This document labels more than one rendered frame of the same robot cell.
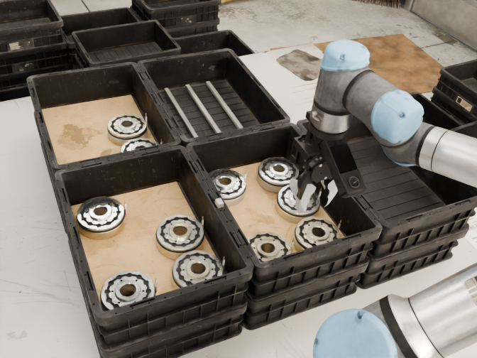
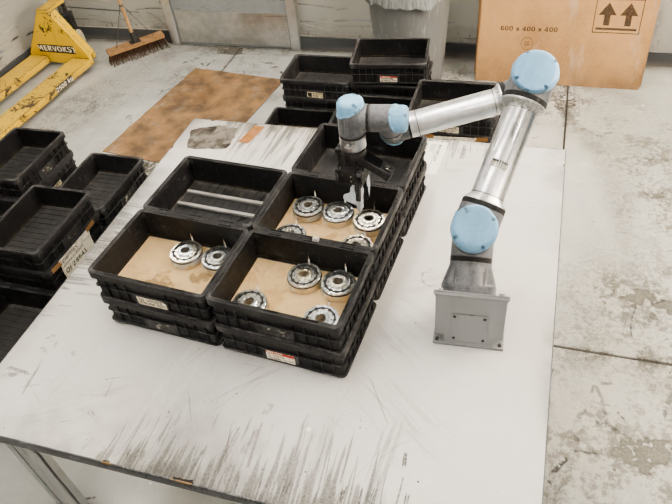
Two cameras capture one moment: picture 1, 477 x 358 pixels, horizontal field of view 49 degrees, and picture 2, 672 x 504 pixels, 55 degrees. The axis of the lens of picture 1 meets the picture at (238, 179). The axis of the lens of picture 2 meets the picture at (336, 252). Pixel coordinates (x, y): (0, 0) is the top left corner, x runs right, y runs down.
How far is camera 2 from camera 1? 1.03 m
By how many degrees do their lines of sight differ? 26
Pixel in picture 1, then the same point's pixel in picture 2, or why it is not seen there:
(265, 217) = (329, 235)
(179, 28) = (46, 181)
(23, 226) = (182, 367)
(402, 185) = not seen: hidden behind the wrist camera
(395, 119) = (403, 119)
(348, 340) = (469, 222)
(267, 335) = (388, 295)
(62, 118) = not seen: hidden behind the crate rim
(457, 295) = (492, 171)
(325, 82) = (349, 124)
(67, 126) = not seen: hidden behind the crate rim
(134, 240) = (282, 301)
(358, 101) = (377, 122)
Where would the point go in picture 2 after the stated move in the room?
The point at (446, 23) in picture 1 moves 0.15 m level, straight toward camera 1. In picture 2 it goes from (221, 37) to (226, 45)
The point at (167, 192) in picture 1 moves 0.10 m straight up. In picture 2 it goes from (261, 266) to (256, 242)
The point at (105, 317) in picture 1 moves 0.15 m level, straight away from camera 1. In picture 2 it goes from (340, 325) to (290, 308)
